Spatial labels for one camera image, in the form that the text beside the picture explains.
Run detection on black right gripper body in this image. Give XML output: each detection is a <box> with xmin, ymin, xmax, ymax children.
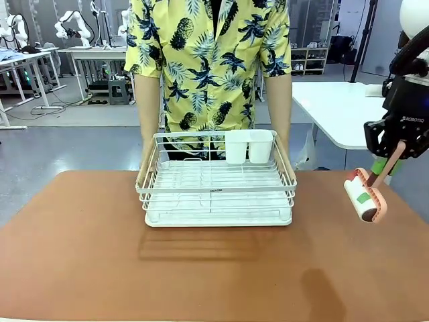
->
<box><xmin>384</xmin><ymin>74</ymin><xmax>429</xmax><ymax>142</ymax></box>

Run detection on pink handled lint roller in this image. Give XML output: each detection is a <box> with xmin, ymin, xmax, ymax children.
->
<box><xmin>343</xmin><ymin>140</ymin><xmax>405</xmax><ymax>224</ymax></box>

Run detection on white wire dish rack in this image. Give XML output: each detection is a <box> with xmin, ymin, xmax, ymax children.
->
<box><xmin>135</xmin><ymin>129</ymin><xmax>298</xmax><ymax>228</ymax></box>

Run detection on person's left forearm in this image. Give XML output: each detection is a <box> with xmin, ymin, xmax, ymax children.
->
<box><xmin>263</xmin><ymin>71</ymin><xmax>293</xmax><ymax>138</ymax></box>

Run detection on person's right forearm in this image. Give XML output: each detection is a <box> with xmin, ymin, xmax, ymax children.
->
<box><xmin>133</xmin><ymin>72</ymin><xmax>162</xmax><ymax>140</ymax></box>

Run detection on person's left hand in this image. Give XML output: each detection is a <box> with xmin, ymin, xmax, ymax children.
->
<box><xmin>275</xmin><ymin>133</ymin><xmax>293</xmax><ymax>169</ymax></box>

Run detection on person's right hand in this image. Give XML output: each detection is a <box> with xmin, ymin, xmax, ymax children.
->
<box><xmin>139</xmin><ymin>135</ymin><xmax>160</xmax><ymax>169</ymax></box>

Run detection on white rounded side table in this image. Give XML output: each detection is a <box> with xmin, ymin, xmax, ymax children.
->
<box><xmin>292</xmin><ymin>80</ymin><xmax>390</xmax><ymax>151</ymax></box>

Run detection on white plastic bag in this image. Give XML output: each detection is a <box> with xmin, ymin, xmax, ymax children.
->
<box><xmin>294</xmin><ymin>129</ymin><xmax>316</xmax><ymax>171</ymax></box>

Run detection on black tripod pole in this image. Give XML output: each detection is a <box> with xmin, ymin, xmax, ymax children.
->
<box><xmin>349</xmin><ymin>0</ymin><xmax>379</xmax><ymax>84</ymax></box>

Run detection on black bag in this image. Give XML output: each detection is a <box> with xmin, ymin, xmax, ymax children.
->
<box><xmin>329</xmin><ymin>34</ymin><xmax>358</xmax><ymax>64</ymax></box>

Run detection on white shoe rack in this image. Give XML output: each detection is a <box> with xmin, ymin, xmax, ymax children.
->
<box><xmin>290</xmin><ymin>46</ymin><xmax>330</xmax><ymax>76</ymax></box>

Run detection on white utensil cup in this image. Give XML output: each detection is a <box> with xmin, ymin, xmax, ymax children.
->
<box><xmin>248</xmin><ymin>130</ymin><xmax>275</xmax><ymax>163</ymax></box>
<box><xmin>224</xmin><ymin>129</ymin><xmax>251</xmax><ymax>165</ymax></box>

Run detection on white plastic drain tray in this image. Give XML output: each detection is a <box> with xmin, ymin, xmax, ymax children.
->
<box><xmin>144</xmin><ymin>197</ymin><xmax>294</xmax><ymax>228</ymax></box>

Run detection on person in pineapple shirt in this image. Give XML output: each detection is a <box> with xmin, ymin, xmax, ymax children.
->
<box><xmin>123</xmin><ymin>0</ymin><xmax>293</xmax><ymax>150</ymax></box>

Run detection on black trousers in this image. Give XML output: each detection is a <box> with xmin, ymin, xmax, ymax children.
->
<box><xmin>165</xmin><ymin>141</ymin><xmax>226</xmax><ymax>162</ymax></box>

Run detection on grey plastic stool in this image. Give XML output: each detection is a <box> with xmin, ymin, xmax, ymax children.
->
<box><xmin>107</xmin><ymin>78</ymin><xmax>131</xmax><ymax>106</ymax></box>

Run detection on white background work table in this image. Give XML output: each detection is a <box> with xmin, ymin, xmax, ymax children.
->
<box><xmin>58</xmin><ymin>46</ymin><xmax>130</xmax><ymax>102</ymax></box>

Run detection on black light stand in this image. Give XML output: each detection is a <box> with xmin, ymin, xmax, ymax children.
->
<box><xmin>89</xmin><ymin>0</ymin><xmax>113</xmax><ymax>48</ymax></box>

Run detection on white table with blue cloth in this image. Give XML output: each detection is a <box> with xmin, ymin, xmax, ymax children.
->
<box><xmin>0</xmin><ymin>48</ymin><xmax>67</xmax><ymax>130</ymax></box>

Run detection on light blue cloth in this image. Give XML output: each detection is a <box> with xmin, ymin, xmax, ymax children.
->
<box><xmin>0</xmin><ymin>46</ymin><xmax>25</xmax><ymax>62</ymax></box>

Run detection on black right arm cable sleeve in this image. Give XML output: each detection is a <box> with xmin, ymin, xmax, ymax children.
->
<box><xmin>389</xmin><ymin>31</ymin><xmax>429</xmax><ymax>78</ymax></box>

